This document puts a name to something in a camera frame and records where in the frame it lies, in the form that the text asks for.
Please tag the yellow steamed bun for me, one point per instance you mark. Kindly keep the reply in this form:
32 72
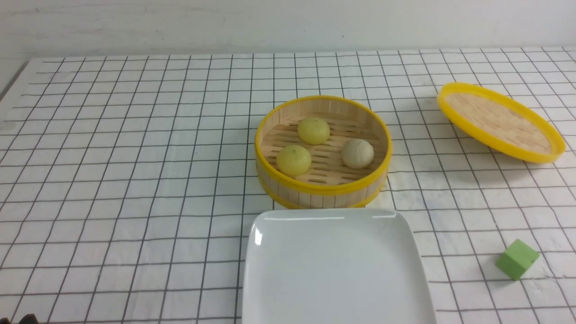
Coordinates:
293 160
313 130

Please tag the beige steamed bun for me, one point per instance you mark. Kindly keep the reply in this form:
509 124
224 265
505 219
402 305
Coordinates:
357 154

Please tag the white square plate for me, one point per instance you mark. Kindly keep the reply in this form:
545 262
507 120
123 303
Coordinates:
334 266

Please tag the yellow-rimmed bamboo steamer basket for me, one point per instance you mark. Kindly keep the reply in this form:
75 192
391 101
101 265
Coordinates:
328 183

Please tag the checkered white tablecloth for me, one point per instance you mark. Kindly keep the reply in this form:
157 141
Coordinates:
129 185

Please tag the yellow-rimmed bamboo steamer lid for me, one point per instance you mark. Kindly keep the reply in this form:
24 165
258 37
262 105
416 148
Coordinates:
501 123

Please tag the green cube block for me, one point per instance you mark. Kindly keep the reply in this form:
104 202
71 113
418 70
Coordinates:
517 259

